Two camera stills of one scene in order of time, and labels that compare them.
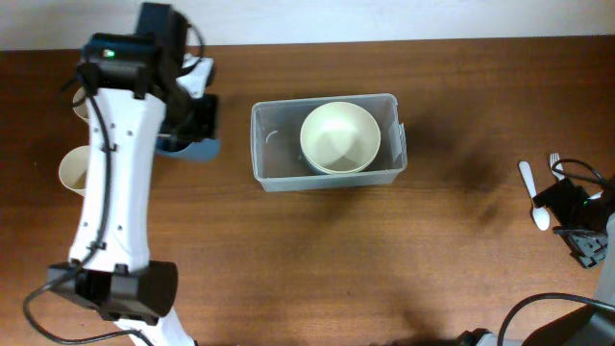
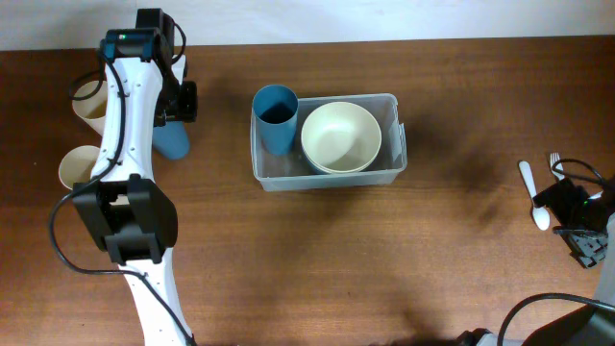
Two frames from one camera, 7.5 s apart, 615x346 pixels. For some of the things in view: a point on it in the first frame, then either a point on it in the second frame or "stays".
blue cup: x=204 y=150 → x=276 y=109
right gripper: x=559 y=198 stays
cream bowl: x=339 y=154 stays
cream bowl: x=340 y=137 stays
